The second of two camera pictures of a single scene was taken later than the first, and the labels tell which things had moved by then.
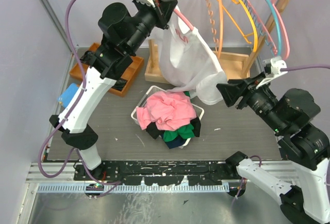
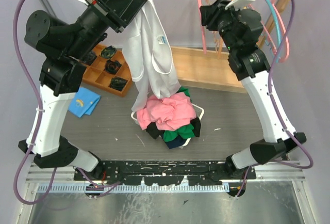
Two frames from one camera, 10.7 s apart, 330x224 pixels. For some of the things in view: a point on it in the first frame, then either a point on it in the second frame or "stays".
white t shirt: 186,61 -> 147,44
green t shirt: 186,130 stays
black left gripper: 167,5 -> 118,8
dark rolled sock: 120,84 stays
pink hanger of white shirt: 177,12 -> 198,0
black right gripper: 229,91 -> 211,13
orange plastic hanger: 211,17 stays
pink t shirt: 169,110 stays
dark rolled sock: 87,57 stays
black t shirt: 152,130 stays
